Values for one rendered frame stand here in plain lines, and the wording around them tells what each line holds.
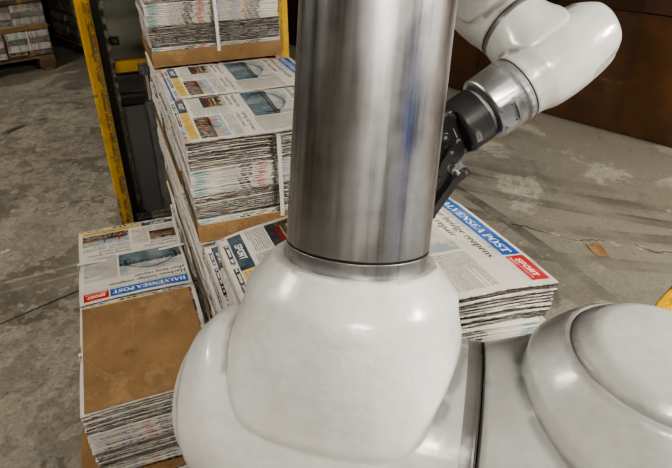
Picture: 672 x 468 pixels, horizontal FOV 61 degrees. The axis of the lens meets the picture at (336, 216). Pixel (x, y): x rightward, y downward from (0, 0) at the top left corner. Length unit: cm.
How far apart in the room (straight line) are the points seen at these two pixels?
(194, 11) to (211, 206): 66
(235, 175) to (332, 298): 89
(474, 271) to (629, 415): 45
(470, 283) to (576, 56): 31
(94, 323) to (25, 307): 122
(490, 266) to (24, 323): 212
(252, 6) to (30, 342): 153
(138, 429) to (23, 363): 115
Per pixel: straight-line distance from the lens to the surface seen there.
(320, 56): 35
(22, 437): 217
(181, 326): 143
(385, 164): 34
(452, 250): 81
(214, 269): 120
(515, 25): 82
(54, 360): 239
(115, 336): 145
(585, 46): 81
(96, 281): 165
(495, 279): 77
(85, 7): 222
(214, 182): 122
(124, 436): 135
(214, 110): 134
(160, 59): 172
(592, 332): 38
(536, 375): 38
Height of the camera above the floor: 151
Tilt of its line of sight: 30 degrees down
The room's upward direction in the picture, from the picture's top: straight up
